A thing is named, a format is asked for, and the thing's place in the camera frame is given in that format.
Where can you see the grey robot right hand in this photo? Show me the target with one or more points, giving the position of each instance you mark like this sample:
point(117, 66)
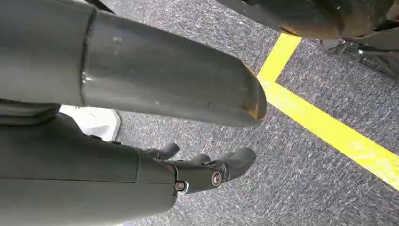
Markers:
point(162, 78)

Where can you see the white plastic panel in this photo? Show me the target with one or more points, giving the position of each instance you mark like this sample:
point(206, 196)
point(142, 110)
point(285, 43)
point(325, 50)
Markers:
point(93, 121)

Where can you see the ribbed grey right arm sleeve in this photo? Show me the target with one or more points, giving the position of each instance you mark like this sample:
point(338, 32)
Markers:
point(28, 113)

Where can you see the yellow floor tape outline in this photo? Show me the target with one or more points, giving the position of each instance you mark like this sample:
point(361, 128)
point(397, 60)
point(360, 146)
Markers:
point(315, 121)

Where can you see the black robot foot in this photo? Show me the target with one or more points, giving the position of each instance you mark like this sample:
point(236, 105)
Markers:
point(311, 15)

